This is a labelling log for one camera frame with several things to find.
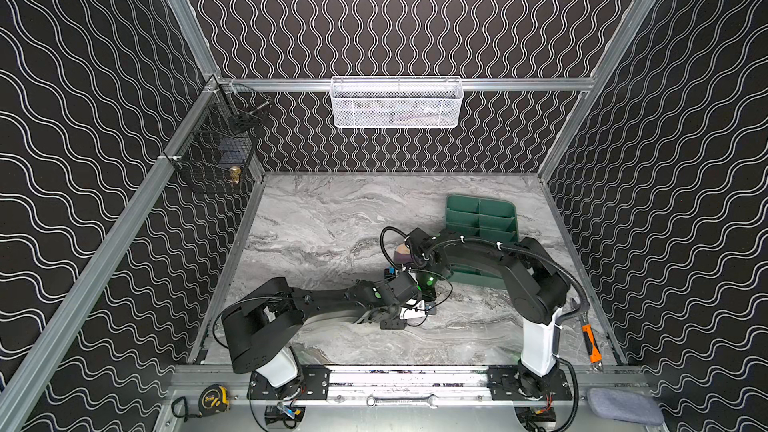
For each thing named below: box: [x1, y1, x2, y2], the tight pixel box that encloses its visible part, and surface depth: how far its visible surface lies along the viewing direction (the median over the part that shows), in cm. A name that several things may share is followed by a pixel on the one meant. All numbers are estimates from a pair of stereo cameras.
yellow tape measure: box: [197, 384, 231, 417], surface depth 71 cm
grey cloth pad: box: [587, 388, 664, 426], surface depth 71 cm
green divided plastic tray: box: [445, 194, 519, 243], surface depth 104 cm
